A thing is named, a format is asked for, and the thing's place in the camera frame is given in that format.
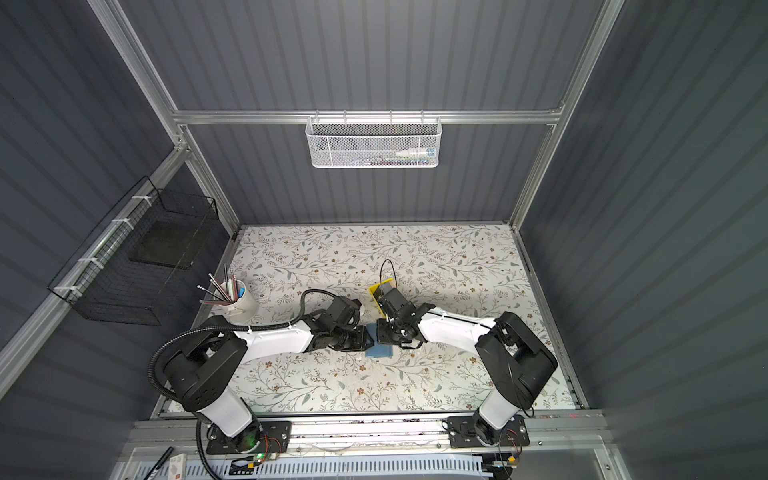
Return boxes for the blue leather card holder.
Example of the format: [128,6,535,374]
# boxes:
[365,343,393,359]

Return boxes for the yellow plastic card tray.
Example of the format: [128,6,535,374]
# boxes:
[369,278,396,321]

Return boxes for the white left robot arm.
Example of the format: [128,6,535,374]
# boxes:
[148,289,373,439]

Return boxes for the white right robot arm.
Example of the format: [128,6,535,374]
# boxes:
[370,280,558,437]

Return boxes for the white pen cup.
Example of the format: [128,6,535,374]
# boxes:
[223,278,259,323]

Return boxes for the pens in cup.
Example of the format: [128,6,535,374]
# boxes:
[196,274,246,306]

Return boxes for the white tube in basket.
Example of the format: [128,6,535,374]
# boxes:
[369,147,438,164]

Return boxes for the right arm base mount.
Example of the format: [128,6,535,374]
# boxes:
[441,415,530,449]

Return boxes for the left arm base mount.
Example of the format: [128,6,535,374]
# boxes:
[204,420,293,455]

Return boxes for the black corrugated cable hose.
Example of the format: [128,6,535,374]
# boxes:
[147,288,340,409]

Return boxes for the white wire mesh basket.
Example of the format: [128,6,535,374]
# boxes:
[305,114,443,169]

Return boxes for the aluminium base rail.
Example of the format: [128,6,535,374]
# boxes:
[119,410,614,460]

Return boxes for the black wire mesh basket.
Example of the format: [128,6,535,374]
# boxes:
[48,182,220,326]

